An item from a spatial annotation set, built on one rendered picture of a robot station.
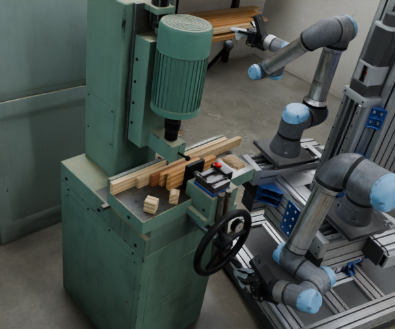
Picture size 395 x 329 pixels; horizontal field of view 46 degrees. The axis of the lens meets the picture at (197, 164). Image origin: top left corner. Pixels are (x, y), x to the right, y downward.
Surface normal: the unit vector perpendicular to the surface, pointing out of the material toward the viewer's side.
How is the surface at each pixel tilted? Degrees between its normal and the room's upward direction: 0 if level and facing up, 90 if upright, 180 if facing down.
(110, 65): 90
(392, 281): 0
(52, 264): 0
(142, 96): 90
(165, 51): 90
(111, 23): 90
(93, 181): 0
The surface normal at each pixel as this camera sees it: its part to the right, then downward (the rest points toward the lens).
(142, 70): -0.71, 0.31
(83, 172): 0.15, -0.81
